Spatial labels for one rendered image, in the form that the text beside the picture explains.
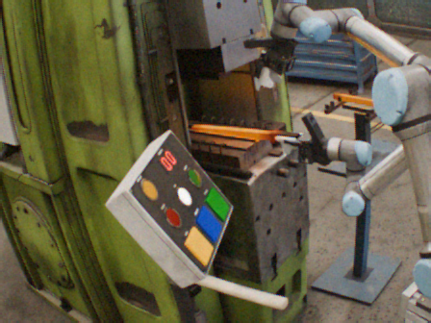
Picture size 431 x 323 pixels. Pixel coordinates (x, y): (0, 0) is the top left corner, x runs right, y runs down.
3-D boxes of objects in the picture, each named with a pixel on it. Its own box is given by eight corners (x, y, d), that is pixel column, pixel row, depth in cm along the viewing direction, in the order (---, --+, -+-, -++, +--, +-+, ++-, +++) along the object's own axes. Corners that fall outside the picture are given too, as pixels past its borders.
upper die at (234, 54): (259, 58, 172) (255, 33, 168) (225, 72, 159) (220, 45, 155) (170, 56, 198) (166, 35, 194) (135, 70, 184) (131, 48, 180)
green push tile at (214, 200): (230, 206, 142) (213, 186, 140) (224, 221, 136) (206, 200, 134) (225, 209, 143) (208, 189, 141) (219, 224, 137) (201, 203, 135)
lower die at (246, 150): (272, 150, 187) (269, 129, 183) (240, 175, 173) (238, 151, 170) (184, 136, 212) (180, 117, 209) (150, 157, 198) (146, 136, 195)
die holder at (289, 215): (310, 235, 212) (304, 137, 193) (262, 285, 186) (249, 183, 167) (207, 211, 245) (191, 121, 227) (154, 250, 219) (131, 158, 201)
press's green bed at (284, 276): (309, 308, 231) (309, 235, 212) (267, 353, 205) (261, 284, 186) (221, 284, 264) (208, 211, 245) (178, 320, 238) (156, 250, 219)
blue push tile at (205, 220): (222, 226, 133) (204, 205, 131) (216, 242, 127) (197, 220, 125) (217, 229, 134) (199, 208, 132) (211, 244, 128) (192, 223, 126)
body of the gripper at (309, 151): (296, 162, 168) (327, 167, 160) (293, 138, 164) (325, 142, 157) (306, 153, 173) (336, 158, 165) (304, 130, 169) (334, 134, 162)
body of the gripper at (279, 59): (279, 78, 140) (291, 44, 132) (255, 63, 143) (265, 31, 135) (291, 71, 145) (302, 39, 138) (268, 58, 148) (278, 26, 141)
